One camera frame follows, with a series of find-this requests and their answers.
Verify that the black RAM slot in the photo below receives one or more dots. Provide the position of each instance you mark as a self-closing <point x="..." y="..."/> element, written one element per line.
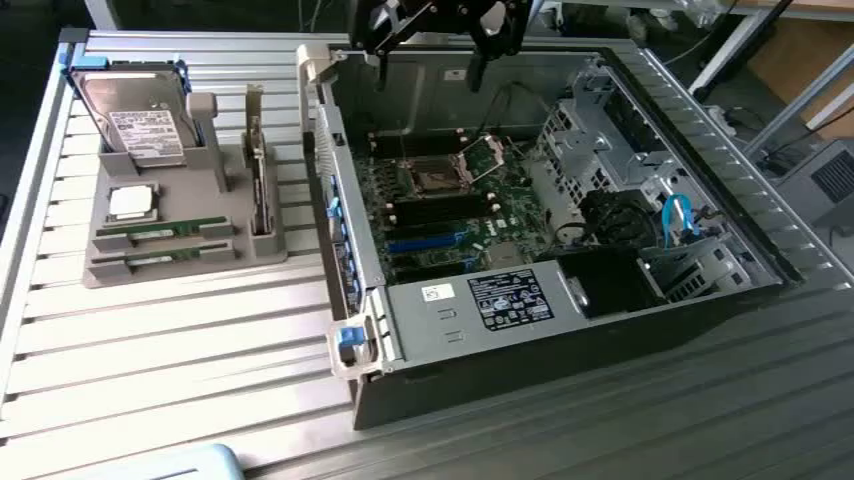
<point x="437" y="217"/>
<point x="437" y="204"/>

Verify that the green RAM stick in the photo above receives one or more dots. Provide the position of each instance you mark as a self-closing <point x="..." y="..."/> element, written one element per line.
<point x="174" y="255"/>
<point x="167" y="229"/>

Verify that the beige case clamp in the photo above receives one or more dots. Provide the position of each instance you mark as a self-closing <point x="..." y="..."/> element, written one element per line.
<point x="314" y="57"/>

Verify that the metal socket cover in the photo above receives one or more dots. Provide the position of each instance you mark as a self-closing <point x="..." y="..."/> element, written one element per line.
<point x="482" y="157"/>

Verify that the metal disk bay cage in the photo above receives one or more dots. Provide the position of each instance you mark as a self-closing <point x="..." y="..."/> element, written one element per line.
<point x="588" y="145"/>

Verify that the CPU socket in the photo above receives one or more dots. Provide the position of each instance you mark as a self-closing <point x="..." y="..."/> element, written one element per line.
<point x="430" y="177"/>

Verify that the green motherboard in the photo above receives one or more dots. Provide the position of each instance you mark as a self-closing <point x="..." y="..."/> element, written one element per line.
<point x="510" y="202"/>

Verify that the graphics card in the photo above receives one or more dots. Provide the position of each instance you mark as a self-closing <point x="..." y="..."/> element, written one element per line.
<point x="259" y="165"/>

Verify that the silver hard disk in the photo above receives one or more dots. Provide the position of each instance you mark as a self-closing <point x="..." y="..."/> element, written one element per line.
<point x="143" y="125"/>

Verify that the blue expansion slot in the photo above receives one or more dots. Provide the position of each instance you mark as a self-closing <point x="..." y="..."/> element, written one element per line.
<point x="421" y="244"/>

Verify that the grey chipset heat sink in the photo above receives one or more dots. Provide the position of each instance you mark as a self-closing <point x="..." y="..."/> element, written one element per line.
<point x="505" y="255"/>

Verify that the blue disk caddy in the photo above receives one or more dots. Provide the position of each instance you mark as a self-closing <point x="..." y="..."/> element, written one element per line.
<point x="83" y="64"/>

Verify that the wooden desk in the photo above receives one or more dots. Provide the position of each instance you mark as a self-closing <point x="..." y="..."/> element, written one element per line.
<point x="801" y="50"/>

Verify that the grey parts rack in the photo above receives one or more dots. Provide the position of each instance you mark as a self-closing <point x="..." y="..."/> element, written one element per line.
<point x="181" y="210"/>

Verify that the silver CPU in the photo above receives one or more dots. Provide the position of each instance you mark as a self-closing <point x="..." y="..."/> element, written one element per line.
<point x="133" y="202"/>

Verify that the black plastic shroud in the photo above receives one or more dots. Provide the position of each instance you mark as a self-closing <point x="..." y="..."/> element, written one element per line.
<point x="610" y="285"/>

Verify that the grey computer box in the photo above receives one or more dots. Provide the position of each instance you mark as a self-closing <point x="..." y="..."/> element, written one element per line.
<point x="821" y="175"/>

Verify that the grey power supply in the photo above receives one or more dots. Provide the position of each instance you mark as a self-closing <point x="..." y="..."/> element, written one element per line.
<point x="434" y="320"/>

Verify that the beige clamp with blue latch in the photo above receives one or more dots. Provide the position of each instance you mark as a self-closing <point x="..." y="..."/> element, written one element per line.
<point x="350" y="357"/>

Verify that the open black PC case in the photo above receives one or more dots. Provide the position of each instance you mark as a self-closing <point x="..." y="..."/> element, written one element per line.
<point x="534" y="380"/>

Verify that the light blue plastic box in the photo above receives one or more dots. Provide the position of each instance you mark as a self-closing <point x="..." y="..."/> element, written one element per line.
<point x="174" y="462"/>

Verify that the aluminium frame profile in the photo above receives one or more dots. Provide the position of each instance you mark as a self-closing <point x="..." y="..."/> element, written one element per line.
<point x="797" y="105"/>

